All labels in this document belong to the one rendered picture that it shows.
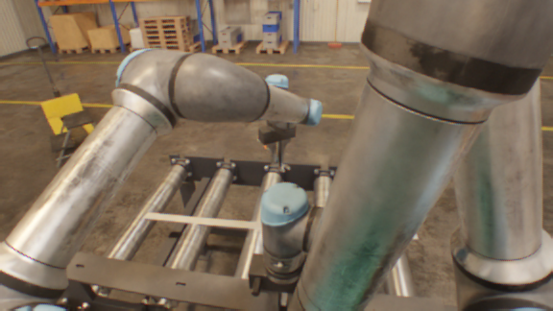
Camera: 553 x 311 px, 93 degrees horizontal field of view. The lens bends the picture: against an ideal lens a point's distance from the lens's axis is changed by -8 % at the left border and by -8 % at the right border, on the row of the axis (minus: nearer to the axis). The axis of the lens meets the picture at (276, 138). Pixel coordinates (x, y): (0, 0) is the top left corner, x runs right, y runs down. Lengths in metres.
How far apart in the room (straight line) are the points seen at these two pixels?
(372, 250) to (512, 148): 0.17
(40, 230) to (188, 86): 0.27
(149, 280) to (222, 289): 0.21
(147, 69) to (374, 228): 0.42
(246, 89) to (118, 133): 0.21
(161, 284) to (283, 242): 0.52
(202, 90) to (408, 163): 0.34
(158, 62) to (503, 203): 0.50
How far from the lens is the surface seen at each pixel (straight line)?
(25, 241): 0.48
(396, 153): 0.18
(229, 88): 0.45
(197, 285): 0.89
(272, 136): 1.00
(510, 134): 0.32
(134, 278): 0.96
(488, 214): 0.37
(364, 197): 0.20
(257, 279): 0.58
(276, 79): 0.92
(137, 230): 1.49
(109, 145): 0.48
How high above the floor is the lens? 1.90
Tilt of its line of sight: 30 degrees down
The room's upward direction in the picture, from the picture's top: 1 degrees counter-clockwise
